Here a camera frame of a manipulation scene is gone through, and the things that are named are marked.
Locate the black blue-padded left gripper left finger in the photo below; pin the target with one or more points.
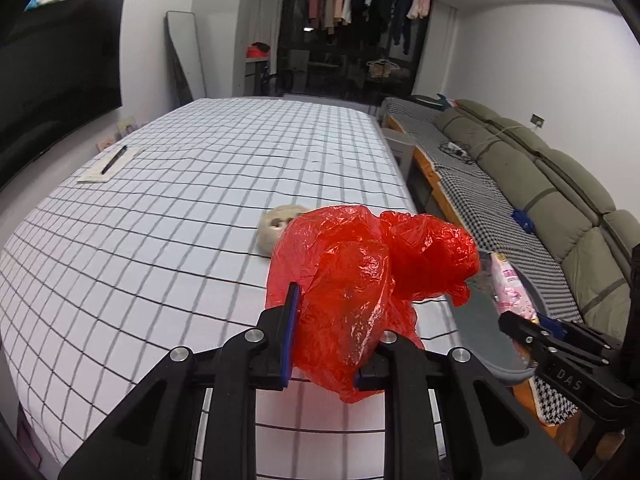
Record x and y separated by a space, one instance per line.
194 401

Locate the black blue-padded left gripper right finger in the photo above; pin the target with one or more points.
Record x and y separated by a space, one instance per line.
446 416

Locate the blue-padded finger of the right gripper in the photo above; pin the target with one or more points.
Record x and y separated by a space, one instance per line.
552 328

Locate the pink snack wrapper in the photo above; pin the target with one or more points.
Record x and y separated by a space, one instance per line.
511 295

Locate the red plastic bag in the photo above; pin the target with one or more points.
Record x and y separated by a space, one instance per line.
361 273

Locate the grey perforated trash basket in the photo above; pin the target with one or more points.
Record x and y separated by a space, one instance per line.
478 330

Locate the olive green sofa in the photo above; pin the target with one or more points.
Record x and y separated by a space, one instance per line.
575 216

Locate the blue clip on sofa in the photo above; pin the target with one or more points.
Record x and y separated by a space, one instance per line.
522 219

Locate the checkered white tablecloth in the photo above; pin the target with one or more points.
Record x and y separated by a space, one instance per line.
101 280

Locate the grey plastic stool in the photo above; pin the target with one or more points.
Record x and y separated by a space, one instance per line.
402 146

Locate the beige plush toy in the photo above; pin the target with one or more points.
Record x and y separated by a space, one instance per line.
273 223

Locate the black pen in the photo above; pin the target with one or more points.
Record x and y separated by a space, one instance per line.
118 155

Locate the white notepad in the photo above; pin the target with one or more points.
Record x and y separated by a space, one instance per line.
92 174

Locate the leaning white mirror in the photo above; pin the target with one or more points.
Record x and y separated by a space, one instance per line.
184 56

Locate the black television screen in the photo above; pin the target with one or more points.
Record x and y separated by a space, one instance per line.
59 71

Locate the red item on shelf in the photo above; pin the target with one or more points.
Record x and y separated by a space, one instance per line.
258 50

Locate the wall power socket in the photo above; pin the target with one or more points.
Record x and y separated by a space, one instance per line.
537 120

